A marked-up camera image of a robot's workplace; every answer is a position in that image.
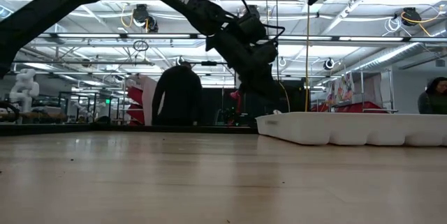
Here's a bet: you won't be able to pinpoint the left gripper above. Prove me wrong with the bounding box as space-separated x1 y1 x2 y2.
205 24 281 115

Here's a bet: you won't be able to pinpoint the colourful posters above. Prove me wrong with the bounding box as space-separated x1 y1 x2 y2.
326 73 356 105

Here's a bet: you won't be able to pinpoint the person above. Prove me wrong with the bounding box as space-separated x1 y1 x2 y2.
151 61 204 127
417 76 447 115

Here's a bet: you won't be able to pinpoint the white cutlery tray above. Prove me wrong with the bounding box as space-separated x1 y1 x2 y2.
256 111 447 147

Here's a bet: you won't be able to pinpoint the red storage bins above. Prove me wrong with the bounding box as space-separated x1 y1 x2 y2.
310 100 382 113

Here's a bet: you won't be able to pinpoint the metal shelf rack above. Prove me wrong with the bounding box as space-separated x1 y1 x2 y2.
349 68 399 114

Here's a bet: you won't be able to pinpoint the white and red panel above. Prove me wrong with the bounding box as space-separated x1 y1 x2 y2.
125 74 158 126

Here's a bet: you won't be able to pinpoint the white robot figure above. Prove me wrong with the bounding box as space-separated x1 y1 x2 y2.
8 68 41 113

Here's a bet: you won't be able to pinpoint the yellow curved cable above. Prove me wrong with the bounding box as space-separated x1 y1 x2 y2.
279 81 291 112

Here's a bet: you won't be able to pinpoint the black partition wall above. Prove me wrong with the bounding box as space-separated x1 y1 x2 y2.
200 79 308 126

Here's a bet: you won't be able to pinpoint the black rail with light strips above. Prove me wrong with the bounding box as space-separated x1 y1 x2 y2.
34 31 447 43

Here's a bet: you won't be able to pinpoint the yellow hanging cord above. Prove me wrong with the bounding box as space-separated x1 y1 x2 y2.
304 0 312 112

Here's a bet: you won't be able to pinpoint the black metal stand frame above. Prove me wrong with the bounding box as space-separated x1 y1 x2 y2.
190 61 237 89

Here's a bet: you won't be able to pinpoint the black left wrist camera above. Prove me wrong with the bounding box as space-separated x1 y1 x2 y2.
236 10 268 43

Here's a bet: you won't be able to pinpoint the silver ventilation duct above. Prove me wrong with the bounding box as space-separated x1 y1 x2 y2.
344 21 447 75

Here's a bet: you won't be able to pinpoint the black aluminium rig frame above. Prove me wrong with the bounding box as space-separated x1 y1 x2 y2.
0 122 258 136

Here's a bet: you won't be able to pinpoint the black framed enclosure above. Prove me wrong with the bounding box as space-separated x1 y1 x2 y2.
57 90 122 124

